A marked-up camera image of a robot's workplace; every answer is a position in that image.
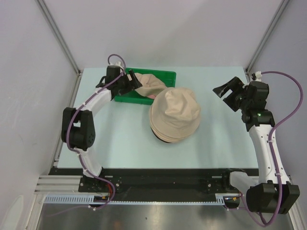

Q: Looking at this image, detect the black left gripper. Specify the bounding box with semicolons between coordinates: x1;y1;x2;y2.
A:
116;69;142;95

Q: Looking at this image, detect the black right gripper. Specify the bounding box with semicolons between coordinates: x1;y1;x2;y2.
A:
213;77;250;112

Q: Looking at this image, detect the beige logo bucket hat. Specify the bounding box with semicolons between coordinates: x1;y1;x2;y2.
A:
149;87;201;138

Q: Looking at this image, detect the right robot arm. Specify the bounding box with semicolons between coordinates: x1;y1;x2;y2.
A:
213;77;300;214

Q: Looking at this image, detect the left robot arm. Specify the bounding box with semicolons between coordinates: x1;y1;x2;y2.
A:
61;63;142;192

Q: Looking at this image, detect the green plastic tray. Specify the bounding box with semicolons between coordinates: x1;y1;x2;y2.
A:
114;68;177;105

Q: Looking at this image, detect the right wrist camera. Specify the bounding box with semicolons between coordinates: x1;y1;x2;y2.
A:
250;71;262;81

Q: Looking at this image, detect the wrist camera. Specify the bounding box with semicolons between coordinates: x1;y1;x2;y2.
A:
109;61;123;68
250;71;262;81

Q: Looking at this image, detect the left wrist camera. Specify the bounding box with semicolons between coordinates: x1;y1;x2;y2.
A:
109;61;123;68

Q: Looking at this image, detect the aluminium frame post right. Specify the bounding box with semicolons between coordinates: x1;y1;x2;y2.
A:
245;0;291;77

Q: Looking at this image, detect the aluminium frame post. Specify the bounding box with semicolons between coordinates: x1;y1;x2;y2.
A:
35;0;81;76
245;0;291;77

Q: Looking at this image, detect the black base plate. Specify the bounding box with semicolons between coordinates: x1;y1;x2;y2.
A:
47;167;259;203

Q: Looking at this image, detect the white slotted cable duct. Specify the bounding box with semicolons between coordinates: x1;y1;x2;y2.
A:
43;194;225;206

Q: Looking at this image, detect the aluminium frame post left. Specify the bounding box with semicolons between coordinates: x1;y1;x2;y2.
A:
35;0;81;76

